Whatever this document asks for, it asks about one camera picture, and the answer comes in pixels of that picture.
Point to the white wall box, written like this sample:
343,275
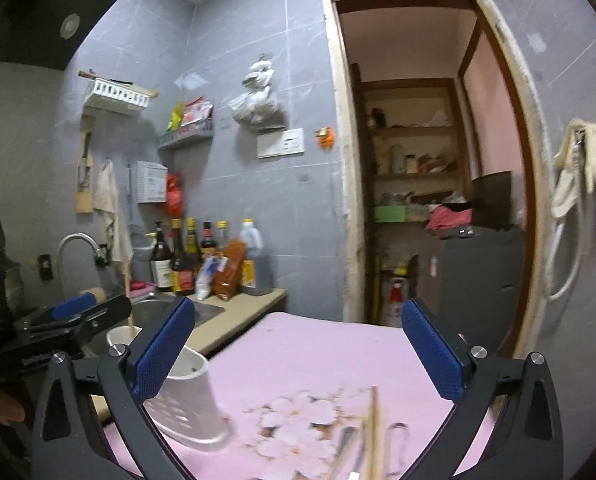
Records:
150,182

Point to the green box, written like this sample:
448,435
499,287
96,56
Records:
390,213

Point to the clear bottle yellow cap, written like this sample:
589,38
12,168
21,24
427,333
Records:
222,237

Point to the steel sink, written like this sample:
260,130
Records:
205,312

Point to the soy sauce bottle red label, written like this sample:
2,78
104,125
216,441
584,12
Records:
181,272

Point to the black range hood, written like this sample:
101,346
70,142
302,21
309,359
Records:
37,20

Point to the white and blue packet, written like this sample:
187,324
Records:
207,280

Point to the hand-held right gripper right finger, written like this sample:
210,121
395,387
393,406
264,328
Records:
433,355

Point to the wooden wall knife holder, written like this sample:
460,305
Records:
84,175

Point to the wooden door frame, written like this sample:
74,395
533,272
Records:
340,160

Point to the thick wooden chopstick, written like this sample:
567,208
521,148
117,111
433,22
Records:
375,435

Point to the white plastic utensil holder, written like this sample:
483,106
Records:
192,410

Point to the red cloth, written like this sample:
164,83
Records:
448,220

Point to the white wall switch panel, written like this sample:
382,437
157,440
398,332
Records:
280,144

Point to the hanging clear plastic bag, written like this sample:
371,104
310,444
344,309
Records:
258,105

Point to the pink floral tablecloth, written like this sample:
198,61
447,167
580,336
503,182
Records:
303,355

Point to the dark bottle white label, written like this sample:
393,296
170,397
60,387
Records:
161,265

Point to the white wall rack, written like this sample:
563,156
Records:
115,97

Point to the thin wooden chopstick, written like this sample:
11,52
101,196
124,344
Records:
355,445

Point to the black wall socket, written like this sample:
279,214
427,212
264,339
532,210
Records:
45,267

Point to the red and white packet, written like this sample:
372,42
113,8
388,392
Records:
196,112

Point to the grey wall shelf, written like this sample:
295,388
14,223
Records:
185,137

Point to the dark bottle yellow cap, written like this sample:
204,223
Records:
192,240

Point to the dark bottle red cap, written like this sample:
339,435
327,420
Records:
207,242

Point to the black cabinet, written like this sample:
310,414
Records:
478,285

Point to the person's left hand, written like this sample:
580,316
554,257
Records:
0,406

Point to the wooden shelf unit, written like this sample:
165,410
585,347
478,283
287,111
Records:
413,130

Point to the beige countertop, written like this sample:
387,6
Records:
250,305

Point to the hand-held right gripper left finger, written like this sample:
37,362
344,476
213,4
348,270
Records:
165,355

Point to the black flat board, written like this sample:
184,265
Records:
492,200

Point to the orange wall hook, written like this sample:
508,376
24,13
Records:
326,137

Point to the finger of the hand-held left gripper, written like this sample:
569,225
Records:
97,317
75,306

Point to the orange seasoning packet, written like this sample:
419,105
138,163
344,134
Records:
229,270

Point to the red and white canister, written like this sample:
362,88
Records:
396,302

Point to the beige hanging towel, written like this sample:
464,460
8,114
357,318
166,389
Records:
110,200

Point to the yellow snack packet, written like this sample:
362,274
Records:
175,117

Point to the metal faucet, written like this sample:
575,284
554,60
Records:
77,240

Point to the large oil jug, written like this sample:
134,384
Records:
258,270

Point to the red plastic bag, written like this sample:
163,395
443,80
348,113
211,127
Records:
173,195

